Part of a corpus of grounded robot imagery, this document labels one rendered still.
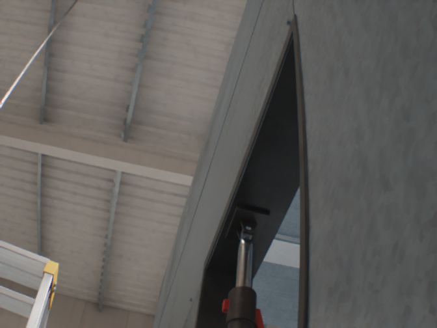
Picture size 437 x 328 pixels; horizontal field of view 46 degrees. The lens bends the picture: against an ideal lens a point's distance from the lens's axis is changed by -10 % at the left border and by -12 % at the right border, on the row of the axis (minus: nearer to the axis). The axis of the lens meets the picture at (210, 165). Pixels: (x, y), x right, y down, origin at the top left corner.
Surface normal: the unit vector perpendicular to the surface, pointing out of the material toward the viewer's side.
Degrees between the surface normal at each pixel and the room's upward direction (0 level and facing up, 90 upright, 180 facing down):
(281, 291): 180
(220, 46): 177
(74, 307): 90
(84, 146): 90
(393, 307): 90
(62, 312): 90
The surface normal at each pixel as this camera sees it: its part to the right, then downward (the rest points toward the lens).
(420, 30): -0.97, -0.25
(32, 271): -0.11, 0.65
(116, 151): 0.23, -0.73
